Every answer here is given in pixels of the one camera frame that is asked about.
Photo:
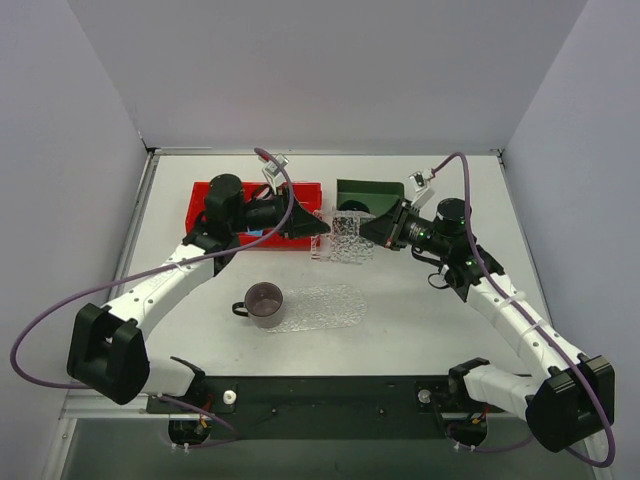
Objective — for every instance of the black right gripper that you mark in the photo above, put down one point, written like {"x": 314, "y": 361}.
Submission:
{"x": 398, "y": 226}

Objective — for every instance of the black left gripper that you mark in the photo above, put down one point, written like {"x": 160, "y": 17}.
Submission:
{"x": 289, "y": 214}

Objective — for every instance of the clear textured holder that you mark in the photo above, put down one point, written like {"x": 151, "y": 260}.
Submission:
{"x": 342, "y": 244}

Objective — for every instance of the dark green mug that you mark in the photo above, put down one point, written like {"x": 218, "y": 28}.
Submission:
{"x": 354, "y": 205}

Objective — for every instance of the mauve mug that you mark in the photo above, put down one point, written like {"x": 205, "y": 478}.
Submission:
{"x": 263, "y": 304}

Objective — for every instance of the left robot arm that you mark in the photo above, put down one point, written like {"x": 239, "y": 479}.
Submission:
{"x": 108, "y": 344}

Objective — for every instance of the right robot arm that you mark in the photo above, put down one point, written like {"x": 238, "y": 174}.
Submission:
{"x": 567, "y": 395}

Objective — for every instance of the clear textured oval tray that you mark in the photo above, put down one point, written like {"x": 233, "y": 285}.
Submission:
{"x": 320, "y": 308}

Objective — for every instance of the red compartment bin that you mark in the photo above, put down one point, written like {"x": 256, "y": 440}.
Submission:
{"x": 308, "y": 194}

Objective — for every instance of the green plastic bin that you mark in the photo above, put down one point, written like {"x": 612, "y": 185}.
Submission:
{"x": 379, "y": 196}

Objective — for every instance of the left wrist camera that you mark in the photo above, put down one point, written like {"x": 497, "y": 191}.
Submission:
{"x": 271, "y": 172}

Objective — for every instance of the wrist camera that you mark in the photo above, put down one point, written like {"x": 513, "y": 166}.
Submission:
{"x": 423, "y": 191}
{"x": 271, "y": 172}

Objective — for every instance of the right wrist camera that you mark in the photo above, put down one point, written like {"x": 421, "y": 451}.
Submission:
{"x": 423, "y": 191}

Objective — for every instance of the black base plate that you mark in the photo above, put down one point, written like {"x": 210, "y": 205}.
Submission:
{"x": 333, "y": 407}

